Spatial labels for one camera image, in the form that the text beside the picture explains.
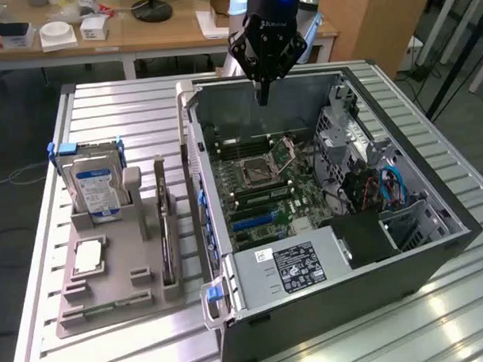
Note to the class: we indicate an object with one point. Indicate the white table frame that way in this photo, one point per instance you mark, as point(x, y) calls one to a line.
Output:
point(444, 19)

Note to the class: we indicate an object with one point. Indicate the small white box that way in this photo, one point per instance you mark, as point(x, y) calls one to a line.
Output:
point(94, 29)

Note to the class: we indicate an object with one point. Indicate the wooden cabinet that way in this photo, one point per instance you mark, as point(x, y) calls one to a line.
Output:
point(375, 25)

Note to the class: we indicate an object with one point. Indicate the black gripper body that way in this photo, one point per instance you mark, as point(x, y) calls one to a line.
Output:
point(273, 5)

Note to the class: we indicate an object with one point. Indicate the green motherboard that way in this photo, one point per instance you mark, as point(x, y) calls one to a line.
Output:
point(302, 210)

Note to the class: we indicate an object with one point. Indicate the black lamp base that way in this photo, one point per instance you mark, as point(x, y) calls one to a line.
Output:
point(152, 11)

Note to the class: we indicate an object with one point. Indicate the green loose RAM stick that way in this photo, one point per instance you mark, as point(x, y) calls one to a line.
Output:
point(99, 308)

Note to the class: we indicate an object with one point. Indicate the black open PC case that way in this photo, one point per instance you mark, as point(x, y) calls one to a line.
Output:
point(349, 324)

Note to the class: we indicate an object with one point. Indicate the grey parts rack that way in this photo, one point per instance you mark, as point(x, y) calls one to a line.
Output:
point(121, 252)

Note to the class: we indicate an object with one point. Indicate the white paper stack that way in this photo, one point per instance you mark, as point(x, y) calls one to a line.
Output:
point(212, 27)

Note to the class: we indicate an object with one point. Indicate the wooden desk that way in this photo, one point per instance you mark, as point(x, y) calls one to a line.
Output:
point(161, 33)

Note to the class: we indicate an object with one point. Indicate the white round part on box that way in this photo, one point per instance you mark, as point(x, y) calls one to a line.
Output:
point(58, 34)

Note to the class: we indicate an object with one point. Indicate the grey power supply unit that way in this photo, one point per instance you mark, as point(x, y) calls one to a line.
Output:
point(296, 266)

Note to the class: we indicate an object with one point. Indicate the open socket cover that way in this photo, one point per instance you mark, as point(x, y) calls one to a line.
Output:
point(284, 152)

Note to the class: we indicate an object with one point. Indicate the CPU socket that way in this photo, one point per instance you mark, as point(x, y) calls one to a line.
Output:
point(261, 174)

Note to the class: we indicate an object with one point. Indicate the metal drive cage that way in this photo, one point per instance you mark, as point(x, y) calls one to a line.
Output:
point(335, 146)

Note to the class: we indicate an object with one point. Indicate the installed RAM stick with labels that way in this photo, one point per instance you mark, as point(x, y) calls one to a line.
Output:
point(266, 195)

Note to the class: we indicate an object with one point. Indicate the blue case latch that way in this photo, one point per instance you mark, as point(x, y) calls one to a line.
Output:
point(213, 295)

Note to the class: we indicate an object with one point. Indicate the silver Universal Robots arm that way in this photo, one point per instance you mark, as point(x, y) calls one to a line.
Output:
point(235, 64)

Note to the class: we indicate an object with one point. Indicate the hard disk in blue caddy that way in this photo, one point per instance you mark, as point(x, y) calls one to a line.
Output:
point(95, 186)

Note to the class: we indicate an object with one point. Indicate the black slanted pole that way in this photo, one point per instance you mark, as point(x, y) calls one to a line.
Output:
point(456, 70)

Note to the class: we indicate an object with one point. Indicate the white box with black lid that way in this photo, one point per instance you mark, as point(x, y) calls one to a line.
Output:
point(15, 35)

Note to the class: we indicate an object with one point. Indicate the brown cardboard box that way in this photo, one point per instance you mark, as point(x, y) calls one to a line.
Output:
point(220, 3)

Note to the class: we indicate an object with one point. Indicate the blue expansion slot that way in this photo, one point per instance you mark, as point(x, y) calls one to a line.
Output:
point(255, 222)

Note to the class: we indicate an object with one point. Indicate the silver CPU chip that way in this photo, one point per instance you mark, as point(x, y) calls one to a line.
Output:
point(87, 257)

